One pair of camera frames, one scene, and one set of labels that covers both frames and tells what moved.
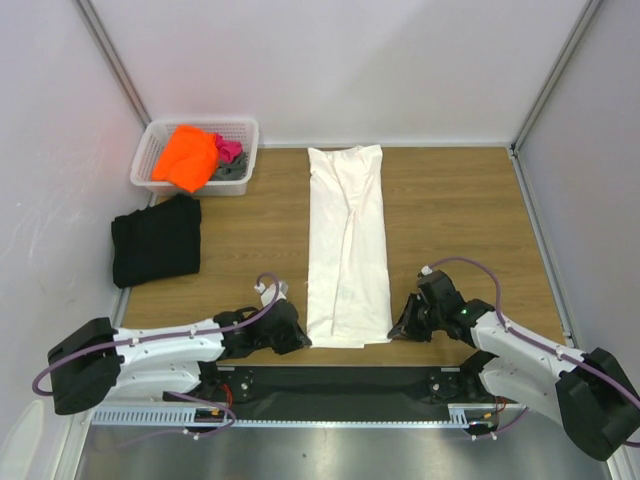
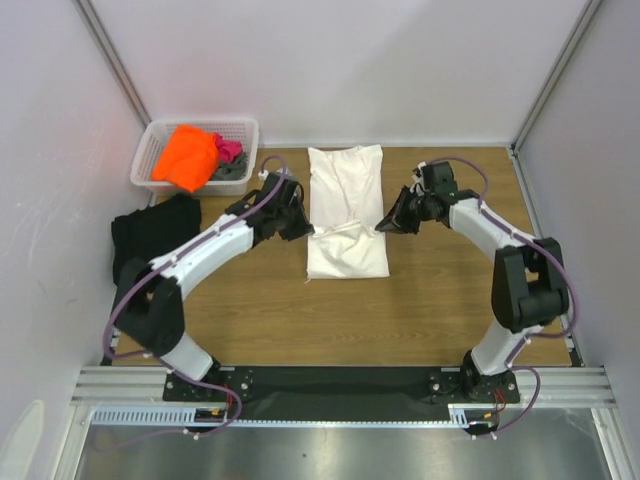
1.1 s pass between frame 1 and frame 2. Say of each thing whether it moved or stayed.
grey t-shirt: stayed
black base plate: stayed
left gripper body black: moved
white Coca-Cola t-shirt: moved
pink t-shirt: stayed
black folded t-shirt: stayed
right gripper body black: moved
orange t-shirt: stayed
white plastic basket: stayed
